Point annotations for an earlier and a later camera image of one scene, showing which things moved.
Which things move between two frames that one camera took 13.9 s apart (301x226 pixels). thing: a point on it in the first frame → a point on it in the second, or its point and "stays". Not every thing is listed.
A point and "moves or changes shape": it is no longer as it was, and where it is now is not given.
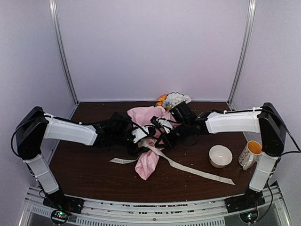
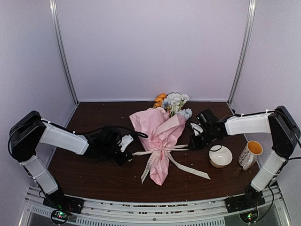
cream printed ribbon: [174, 162] → [166, 150]
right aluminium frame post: [241, 62] stays
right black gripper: [170, 144] → [196, 145]
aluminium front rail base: [154, 211] stays
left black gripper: [136, 150] → [126, 156]
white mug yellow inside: [248, 157] stays
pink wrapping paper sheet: [146, 161] moves or changes shape
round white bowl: [220, 156] stays
